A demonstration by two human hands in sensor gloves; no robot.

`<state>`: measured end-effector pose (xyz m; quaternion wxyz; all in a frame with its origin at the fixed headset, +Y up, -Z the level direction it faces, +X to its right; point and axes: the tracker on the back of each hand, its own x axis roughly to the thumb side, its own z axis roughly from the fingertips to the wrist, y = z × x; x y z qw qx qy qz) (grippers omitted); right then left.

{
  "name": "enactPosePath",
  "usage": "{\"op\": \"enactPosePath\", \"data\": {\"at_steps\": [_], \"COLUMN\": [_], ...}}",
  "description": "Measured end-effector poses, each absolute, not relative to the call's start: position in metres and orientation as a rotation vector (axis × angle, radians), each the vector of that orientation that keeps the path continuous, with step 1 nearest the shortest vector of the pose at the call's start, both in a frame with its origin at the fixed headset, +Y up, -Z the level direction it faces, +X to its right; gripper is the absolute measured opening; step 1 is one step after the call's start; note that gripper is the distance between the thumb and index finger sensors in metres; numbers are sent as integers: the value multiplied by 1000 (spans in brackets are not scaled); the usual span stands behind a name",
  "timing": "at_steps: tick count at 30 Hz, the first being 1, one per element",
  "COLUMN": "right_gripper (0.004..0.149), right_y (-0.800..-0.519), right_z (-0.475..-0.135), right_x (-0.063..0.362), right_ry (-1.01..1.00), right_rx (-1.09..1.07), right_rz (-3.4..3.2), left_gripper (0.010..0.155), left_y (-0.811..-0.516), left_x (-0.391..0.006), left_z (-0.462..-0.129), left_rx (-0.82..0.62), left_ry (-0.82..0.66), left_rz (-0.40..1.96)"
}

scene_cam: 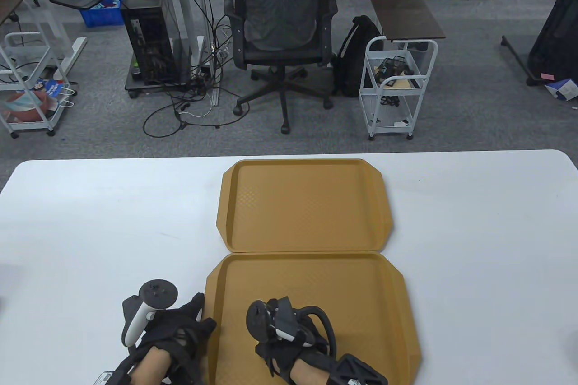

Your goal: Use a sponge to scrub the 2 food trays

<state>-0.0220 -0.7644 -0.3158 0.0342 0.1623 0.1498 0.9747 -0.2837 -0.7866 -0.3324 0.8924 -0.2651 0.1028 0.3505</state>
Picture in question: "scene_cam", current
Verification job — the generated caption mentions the person's right hand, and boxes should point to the person's right hand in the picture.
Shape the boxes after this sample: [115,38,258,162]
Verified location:
[255,317,330,376]

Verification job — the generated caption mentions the person's left hand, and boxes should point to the person's left hand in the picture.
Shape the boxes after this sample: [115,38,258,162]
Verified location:
[131,292,217,382]

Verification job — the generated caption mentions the brown plastic food tray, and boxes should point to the brown plastic food tray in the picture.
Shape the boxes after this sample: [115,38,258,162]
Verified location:
[202,253,423,385]
[217,159,396,254]

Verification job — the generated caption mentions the person's right forearm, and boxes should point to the person's right forearm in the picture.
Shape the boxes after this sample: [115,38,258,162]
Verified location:
[289,353,362,385]

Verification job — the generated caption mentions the grey white left hand controller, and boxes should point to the grey white left hand controller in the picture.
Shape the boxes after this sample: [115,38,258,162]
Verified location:
[121,279,177,349]

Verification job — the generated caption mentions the black wheeled platform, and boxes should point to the black wheeled platform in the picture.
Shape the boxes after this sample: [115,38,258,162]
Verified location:
[125,73,213,98]

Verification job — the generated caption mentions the white mesh-shelf rolling cart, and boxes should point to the white mesh-shelf rolling cart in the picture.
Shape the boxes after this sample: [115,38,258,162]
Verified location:
[359,38,438,141]

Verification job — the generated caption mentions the red plastic bag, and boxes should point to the red plastic bag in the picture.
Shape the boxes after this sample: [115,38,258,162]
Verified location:
[2,89,59,123]

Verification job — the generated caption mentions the blue white paper bag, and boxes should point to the blue white paper bag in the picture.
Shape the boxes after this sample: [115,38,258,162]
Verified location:
[34,79,75,108]

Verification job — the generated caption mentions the black computer tower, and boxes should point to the black computer tower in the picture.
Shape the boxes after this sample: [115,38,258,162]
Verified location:
[121,0,192,86]

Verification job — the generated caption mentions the black backpack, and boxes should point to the black backpack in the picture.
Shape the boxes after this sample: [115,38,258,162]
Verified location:
[333,15,384,98]

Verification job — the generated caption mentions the blue plastic crate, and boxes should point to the blue plastic crate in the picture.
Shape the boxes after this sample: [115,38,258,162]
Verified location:
[80,0,126,27]

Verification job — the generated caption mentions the white rolling cart with bags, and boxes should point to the white rolling cart with bags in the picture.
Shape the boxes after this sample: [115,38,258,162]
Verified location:
[0,32,71,138]

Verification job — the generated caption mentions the black mesh office chair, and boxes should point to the black mesh office chair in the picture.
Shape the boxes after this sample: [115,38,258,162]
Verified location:
[224,0,340,135]

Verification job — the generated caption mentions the dark brown side table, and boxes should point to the dark brown side table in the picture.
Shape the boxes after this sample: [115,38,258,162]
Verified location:
[370,0,446,52]

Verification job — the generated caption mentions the small brown table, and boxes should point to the small brown table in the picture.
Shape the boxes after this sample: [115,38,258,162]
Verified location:
[0,0,28,25]

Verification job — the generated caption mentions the white blue box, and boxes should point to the white blue box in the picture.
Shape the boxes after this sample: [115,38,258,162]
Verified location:
[544,79,578,102]

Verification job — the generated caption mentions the black fabric stand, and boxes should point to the black fabric stand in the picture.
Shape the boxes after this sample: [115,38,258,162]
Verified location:
[501,0,578,88]

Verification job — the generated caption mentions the black lattice wrist camera mount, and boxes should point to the black lattice wrist camera mount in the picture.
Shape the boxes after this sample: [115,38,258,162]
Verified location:
[331,354,389,385]

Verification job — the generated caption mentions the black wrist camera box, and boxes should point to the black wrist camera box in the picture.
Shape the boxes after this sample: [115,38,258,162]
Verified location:
[93,371,131,385]

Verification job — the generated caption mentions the black floor cables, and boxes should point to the black floor cables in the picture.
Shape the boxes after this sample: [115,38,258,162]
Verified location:
[143,10,250,138]

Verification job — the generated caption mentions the aluminium post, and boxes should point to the aluminium post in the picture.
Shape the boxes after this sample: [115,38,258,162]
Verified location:
[197,0,221,107]

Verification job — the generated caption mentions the white standing desk frame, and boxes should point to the white standing desk frame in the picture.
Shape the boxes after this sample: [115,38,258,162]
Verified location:
[23,0,88,81]

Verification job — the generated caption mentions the black wire basket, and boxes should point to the black wire basket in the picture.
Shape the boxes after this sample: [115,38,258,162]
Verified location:
[375,56,414,84]

